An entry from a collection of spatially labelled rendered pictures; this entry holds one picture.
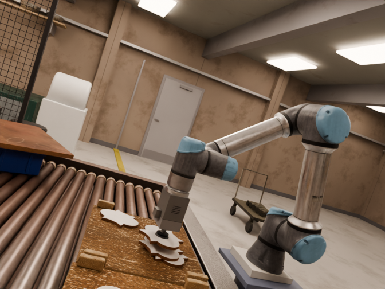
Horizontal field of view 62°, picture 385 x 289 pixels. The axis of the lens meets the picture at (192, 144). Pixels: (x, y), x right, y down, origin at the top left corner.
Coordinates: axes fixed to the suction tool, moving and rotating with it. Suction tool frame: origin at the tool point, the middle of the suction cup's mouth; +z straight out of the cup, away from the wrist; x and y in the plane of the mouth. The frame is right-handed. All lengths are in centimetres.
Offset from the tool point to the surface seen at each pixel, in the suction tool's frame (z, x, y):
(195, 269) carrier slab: 3.7, 10.1, 8.2
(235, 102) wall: -114, 358, -704
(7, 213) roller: 6.0, -42.9, -13.2
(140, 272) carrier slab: 3.7, -7.8, 13.5
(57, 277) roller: 5.6, -27.1, 17.0
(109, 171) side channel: 3, -8, -80
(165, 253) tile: 1.7, 0.8, 5.3
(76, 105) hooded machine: -2, -29, -407
